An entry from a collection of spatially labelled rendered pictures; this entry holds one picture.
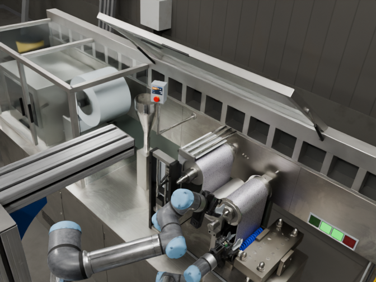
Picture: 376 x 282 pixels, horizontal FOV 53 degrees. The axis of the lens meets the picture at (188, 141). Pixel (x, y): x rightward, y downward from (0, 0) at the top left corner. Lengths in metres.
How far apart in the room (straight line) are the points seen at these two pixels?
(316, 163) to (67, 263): 1.21
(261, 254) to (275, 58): 2.57
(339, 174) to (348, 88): 2.01
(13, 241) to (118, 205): 1.65
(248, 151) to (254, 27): 2.37
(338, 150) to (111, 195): 1.37
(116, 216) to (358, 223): 1.29
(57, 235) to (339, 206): 1.24
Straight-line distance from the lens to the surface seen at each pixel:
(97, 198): 2.41
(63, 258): 1.40
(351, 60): 3.76
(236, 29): 4.38
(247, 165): 2.10
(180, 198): 1.39
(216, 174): 1.94
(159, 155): 1.83
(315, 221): 2.02
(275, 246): 2.05
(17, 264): 0.78
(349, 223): 1.94
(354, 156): 1.76
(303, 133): 1.82
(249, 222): 1.96
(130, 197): 2.40
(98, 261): 1.38
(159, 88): 1.88
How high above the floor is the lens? 2.52
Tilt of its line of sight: 34 degrees down
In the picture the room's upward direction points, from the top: 4 degrees clockwise
